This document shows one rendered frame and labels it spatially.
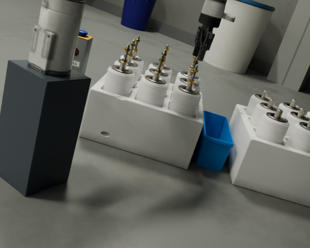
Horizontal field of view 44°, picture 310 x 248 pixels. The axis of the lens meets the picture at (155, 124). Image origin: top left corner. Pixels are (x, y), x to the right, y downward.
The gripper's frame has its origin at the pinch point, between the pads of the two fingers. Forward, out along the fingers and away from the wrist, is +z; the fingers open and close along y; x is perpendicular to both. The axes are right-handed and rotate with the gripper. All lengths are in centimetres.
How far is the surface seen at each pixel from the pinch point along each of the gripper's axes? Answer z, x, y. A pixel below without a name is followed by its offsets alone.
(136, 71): 11.8, -19.8, -2.3
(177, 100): 13.9, -6.6, 14.5
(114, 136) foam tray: 31.5, -23.7, 14.1
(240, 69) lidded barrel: 32, 98, -179
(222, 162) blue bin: 31.5, 15.3, 17.7
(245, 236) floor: 36, 12, 53
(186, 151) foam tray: 29.1, 0.5, 20.2
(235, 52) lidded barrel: 19, 87, -177
